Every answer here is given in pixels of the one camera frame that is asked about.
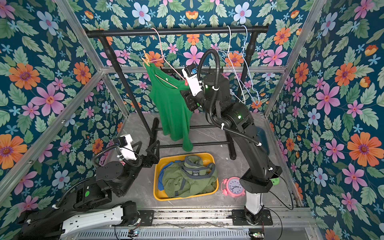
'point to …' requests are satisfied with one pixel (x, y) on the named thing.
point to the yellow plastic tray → (159, 195)
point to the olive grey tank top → (190, 176)
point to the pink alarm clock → (232, 186)
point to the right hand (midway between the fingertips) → (192, 82)
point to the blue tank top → (160, 184)
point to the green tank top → (174, 113)
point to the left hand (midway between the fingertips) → (153, 144)
